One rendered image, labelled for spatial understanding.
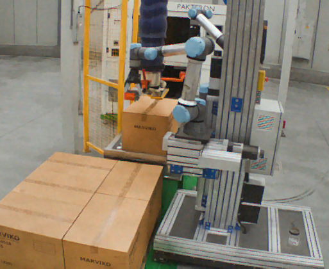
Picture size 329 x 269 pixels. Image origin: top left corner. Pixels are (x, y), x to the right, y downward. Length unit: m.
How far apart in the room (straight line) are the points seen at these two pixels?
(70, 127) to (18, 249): 2.01
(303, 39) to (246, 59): 9.07
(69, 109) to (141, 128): 1.16
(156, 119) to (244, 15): 1.20
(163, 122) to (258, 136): 0.91
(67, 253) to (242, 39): 1.74
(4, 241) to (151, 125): 1.53
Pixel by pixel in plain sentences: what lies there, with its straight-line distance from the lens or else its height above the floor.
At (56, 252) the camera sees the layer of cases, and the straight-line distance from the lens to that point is 2.22.
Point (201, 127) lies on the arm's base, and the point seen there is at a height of 1.09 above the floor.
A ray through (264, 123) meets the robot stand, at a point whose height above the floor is 1.14.
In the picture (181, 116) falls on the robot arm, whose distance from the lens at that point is 2.16.
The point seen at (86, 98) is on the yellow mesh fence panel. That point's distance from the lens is 4.43.
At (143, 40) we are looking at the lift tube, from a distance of 2.88.
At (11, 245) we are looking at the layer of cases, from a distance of 2.38.
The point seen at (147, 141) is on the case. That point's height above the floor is 0.71.
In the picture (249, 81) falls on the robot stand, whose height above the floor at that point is 1.40.
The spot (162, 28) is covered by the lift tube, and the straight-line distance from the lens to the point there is 2.88.
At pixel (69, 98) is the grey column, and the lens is 3.93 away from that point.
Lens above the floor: 1.82
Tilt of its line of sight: 19 degrees down
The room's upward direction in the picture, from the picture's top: 3 degrees clockwise
